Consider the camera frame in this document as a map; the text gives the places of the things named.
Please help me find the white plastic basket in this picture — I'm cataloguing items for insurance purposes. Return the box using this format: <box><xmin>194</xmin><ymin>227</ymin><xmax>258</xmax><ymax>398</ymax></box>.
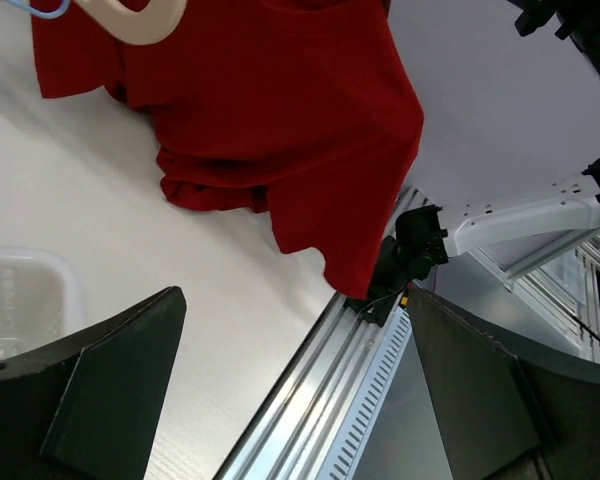
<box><xmin>0</xmin><ymin>246</ymin><xmax>89</xmax><ymax>361</ymax></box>

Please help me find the white slotted cable duct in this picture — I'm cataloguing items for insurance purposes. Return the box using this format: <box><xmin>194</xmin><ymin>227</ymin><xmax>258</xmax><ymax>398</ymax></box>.
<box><xmin>316</xmin><ymin>307</ymin><xmax>412</xmax><ymax>480</ymax></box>

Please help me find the beige round hook hanger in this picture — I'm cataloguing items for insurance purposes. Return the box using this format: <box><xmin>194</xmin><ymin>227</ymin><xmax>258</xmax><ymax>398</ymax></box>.
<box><xmin>76</xmin><ymin>0</ymin><xmax>188</xmax><ymax>46</ymax></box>

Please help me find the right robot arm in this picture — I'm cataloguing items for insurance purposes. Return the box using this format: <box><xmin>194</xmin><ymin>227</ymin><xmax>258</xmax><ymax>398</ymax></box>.
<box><xmin>368</xmin><ymin>1</ymin><xmax>600</xmax><ymax>303</ymax></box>

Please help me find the light blue wire hanger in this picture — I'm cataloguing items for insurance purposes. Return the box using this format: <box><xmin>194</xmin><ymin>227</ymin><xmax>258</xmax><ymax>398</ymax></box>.
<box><xmin>8</xmin><ymin>0</ymin><xmax>71</xmax><ymax>20</ymax></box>

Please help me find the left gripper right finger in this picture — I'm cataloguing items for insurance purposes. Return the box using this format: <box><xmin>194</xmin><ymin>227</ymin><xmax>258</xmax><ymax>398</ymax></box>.
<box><xmin>407</xmin><ymin>287</ymin><xmax>600</xmax><ymax>479</ymax></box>

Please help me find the red t shirt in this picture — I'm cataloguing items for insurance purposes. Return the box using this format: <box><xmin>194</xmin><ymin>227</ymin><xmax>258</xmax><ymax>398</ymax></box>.
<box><xmin>31</xmin><ymin>1</ymin><xmax>424</xmax><ymax>299</ymax></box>

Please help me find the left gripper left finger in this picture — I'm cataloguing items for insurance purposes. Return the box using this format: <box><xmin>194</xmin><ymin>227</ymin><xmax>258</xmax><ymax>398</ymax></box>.
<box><xmin>0</xmin><ymin>286</ymin><xmax>186</xmax><ymax>479</ymax></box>

